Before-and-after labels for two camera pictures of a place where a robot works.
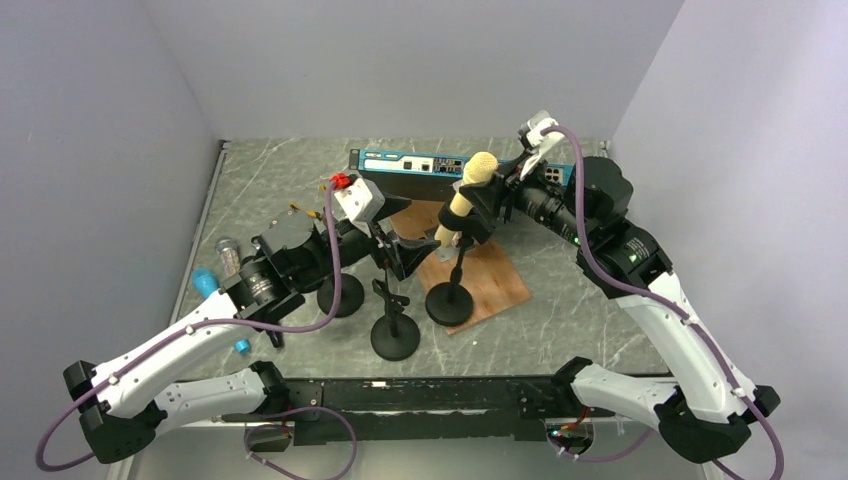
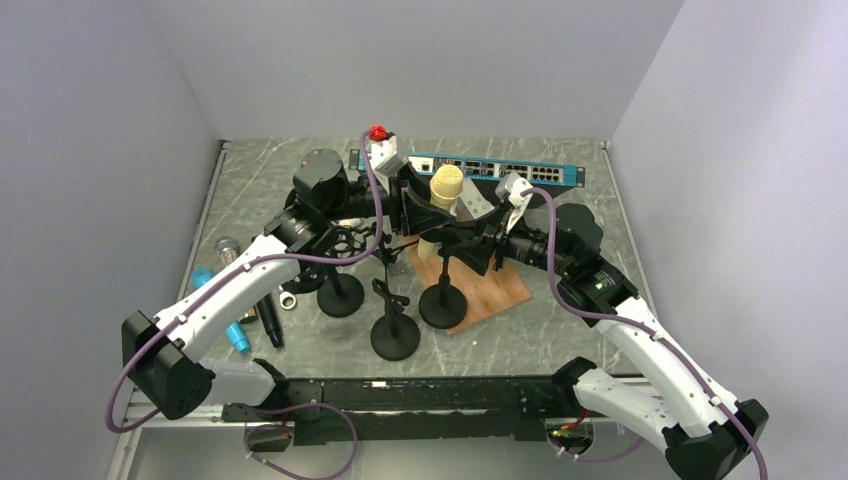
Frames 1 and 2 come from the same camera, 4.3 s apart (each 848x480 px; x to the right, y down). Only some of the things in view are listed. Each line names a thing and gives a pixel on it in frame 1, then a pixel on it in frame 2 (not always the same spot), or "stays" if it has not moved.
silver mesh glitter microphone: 228,249 stays
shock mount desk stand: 351,298 stays
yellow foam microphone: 479,167 → 445,184
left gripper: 407,253 → 419,189
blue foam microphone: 207,282 stays
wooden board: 483,272 stays
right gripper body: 540,202 → 528,245
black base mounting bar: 510,409 stays
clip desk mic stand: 394,337 stays
